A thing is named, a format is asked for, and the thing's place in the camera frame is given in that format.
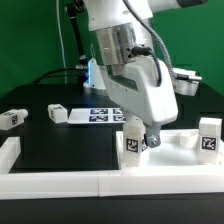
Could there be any white hanging cable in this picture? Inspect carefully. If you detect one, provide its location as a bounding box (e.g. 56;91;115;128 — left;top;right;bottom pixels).
55;0;68;85

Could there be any black cable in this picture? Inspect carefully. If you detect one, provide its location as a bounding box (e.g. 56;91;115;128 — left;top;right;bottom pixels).
31;64;89;86

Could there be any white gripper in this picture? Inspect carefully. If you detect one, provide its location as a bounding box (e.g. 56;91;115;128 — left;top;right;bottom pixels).
100;57;178;148

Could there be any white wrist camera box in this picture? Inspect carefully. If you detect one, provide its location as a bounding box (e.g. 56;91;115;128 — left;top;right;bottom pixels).
171;68;202;96

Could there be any white U-shaped fence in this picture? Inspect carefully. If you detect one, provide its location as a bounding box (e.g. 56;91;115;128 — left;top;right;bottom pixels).
0;137;224;200

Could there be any white marker sheet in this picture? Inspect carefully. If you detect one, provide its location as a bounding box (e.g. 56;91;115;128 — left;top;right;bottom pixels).
68;108;126;124

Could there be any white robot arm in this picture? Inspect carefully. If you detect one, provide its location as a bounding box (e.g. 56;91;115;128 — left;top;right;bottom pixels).
72;0;208;148

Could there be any white square table top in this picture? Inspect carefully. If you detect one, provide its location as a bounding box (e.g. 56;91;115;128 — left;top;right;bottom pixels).
116;129;224;170

